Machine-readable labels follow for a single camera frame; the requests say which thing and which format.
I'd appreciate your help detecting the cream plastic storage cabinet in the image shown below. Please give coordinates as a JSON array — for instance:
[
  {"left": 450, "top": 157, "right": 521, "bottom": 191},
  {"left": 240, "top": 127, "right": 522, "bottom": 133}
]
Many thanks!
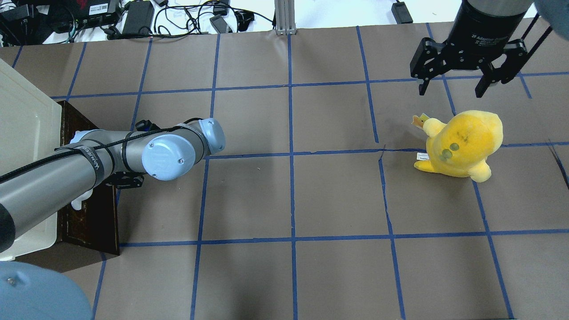
[{"left": 0, "top": 61, "right": 62, "bottom": 261}]

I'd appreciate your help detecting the dark brown wooden drawer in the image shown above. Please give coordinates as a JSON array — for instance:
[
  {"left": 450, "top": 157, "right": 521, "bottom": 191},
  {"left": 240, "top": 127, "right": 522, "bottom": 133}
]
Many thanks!
[{"left": 13, "top": 100, "right": 120, "bottom": 274}]

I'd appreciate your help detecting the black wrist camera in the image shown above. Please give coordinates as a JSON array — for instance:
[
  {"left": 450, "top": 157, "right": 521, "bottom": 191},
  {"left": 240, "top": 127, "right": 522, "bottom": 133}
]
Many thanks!
[{"left": 134, "top": 120, "right": 160, "bottom": 132}]

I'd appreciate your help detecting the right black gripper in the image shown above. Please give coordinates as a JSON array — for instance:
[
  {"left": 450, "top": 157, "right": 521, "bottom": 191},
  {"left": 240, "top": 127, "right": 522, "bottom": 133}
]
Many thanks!
[{"left": 410, "top": 2, "right": 528, "bottom": 98}]

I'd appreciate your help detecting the black power brick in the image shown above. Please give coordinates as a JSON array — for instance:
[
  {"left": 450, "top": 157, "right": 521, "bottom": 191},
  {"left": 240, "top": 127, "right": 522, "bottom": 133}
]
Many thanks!
[{"left": 121, "top": 0, "right": 154, "bottom": 36}]

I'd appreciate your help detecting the yellow plush dinosaur toy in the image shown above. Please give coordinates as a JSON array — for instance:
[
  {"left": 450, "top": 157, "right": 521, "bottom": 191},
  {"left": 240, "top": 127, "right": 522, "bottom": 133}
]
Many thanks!
[{"left": 411, "top": 111, "right": 504, "bottom": 183}]

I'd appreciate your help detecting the aluminium frame post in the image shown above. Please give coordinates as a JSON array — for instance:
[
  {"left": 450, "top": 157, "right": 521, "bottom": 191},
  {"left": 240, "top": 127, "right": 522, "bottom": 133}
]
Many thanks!
[{"left": 274, "top": 0, "right": 297, "bottom": 35}]

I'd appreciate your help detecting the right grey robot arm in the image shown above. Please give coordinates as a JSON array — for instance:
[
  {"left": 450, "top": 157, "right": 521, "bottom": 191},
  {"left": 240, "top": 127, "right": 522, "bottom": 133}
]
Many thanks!
[{"left": 410, "top": 0, "right": 569, "bottom": 98}]

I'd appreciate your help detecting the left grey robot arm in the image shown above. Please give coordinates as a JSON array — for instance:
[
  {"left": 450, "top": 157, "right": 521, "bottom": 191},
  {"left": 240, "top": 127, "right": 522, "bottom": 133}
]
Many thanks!
[{"left": 0, "top": 118, "right": 226, "bottom": 320}]

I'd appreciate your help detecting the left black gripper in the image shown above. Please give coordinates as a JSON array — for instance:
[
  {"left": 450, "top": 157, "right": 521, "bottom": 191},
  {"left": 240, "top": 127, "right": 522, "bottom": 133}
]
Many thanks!
[{"left": 105, "top": 172, "right": 144, "bottom": 190}]

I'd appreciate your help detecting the black power adapter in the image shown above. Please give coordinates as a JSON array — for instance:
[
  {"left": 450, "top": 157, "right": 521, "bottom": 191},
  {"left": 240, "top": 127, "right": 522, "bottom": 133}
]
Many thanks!
[{"left": 391, "top": 0, "right": 414, "bottom": 24}]

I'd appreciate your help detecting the white drawer handle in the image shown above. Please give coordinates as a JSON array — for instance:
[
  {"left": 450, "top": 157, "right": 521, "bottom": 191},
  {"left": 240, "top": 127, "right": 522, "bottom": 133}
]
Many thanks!
[{"left": 69, "top": 129, "right": 95, "bottom": 211}]

